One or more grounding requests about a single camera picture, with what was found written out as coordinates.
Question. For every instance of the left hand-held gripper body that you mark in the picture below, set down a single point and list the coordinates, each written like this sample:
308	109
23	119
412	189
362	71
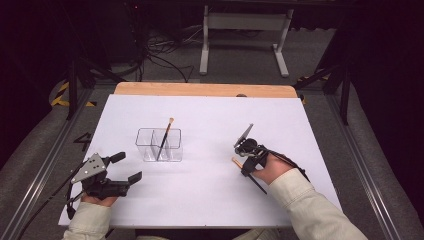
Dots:
101	188

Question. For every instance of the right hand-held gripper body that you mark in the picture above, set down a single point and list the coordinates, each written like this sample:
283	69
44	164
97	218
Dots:
253	150

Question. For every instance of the black makeup brush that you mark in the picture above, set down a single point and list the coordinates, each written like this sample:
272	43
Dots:
258	185
165	138

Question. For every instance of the clear plastic organizer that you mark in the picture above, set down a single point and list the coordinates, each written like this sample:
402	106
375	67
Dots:
160	146

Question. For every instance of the person's left hand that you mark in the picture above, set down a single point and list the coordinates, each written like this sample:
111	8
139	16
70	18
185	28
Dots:
98	200

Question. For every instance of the person's right hand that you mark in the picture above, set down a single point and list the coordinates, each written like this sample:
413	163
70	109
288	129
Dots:
275	168

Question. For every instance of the white table mat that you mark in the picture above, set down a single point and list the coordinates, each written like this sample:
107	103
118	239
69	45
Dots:
200	193

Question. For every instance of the yellow black floor tape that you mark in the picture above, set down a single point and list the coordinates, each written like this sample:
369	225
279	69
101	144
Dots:
60	96

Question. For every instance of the black tripod stand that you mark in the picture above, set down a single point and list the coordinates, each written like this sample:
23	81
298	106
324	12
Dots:
72	86
345	90

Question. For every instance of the white metal stand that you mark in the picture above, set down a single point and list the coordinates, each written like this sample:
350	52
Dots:
246	21

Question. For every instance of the aluminium rail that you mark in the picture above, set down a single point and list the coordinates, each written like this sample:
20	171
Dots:
43	173
363	166

